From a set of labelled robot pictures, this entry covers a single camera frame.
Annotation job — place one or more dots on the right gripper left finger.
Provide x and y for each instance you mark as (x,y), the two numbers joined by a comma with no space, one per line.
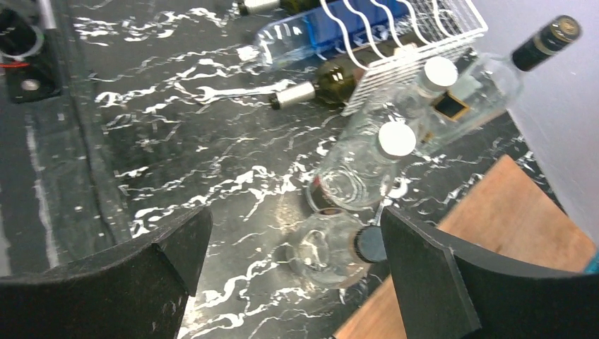
(136,289)

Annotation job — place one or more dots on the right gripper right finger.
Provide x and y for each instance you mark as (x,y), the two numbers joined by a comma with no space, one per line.
(450,288)

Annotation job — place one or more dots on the clear bottle copper neck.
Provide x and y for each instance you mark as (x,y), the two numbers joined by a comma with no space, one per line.
(332,249)

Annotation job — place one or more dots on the large clear round bottle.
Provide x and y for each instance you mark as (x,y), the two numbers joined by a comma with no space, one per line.
(359,171)

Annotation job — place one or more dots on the clear bottle white cap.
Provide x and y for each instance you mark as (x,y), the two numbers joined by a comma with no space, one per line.
(407,103)

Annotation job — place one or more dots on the square bottle dark label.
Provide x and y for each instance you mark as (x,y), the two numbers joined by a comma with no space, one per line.
(487,86)

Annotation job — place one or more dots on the clear blue-tinted bottle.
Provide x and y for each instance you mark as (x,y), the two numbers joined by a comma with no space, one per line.
(298,37)

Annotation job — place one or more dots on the dark wine bottle right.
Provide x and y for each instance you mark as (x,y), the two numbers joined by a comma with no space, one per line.
(335,80)

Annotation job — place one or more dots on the dark wine bottle silver cap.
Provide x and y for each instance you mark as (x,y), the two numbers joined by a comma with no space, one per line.
(251,7)

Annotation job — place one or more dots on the wooden board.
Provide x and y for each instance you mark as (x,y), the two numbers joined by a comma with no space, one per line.
(506,213)

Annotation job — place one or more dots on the silver wrench right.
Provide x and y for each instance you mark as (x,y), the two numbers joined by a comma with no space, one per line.
(382,205)

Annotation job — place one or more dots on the silver wrench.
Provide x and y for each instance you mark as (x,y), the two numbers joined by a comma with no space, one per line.
(382,205)
(206,94)

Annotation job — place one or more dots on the silver wrench left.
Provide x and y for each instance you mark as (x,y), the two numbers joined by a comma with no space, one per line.
(206,94)

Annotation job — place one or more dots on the white wire wine rack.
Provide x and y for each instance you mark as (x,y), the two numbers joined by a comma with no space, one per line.
(428,29)

